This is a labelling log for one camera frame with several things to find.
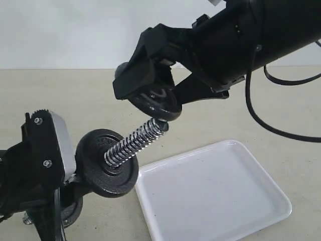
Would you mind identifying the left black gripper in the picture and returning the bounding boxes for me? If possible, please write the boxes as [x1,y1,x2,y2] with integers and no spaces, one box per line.
[0,143,88,241]

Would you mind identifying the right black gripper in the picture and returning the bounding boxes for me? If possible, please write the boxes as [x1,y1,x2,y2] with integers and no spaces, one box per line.
[113,15,251,105]

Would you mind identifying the black weight plate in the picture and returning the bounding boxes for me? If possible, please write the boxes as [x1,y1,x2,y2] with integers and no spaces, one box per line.
[60,197,83,228]
[75,129,139,198]
[113,60,182,122]

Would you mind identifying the chrome threaded dumbbell bar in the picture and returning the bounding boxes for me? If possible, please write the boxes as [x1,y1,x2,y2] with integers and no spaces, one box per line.
[22,118,169,225]

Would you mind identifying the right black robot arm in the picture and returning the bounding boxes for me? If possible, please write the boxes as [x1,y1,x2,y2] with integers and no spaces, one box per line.
[113,1,320,104]

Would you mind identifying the white rectangular plastic tray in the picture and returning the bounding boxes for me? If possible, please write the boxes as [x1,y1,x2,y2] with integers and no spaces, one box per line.
[135,140,292,240]

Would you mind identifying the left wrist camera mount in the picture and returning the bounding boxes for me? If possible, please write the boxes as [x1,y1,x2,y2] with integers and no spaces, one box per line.
[22,109,76,190]

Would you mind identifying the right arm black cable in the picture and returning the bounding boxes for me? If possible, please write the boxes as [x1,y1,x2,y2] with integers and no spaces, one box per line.
[245,40,321,143]

